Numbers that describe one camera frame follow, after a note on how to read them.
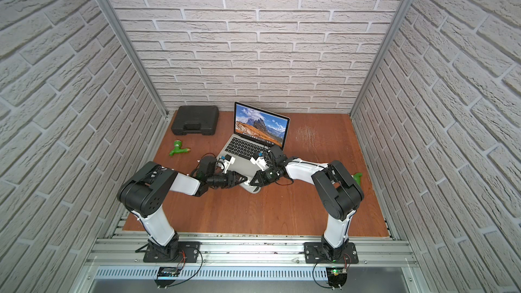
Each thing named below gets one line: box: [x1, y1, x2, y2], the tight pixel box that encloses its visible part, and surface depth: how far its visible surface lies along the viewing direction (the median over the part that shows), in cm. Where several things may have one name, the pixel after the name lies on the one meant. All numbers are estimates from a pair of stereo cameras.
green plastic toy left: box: [168, 140, 192, 157], surface depth 103 cm
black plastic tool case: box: [170, 105, 220, 136], surface depth 113 cm
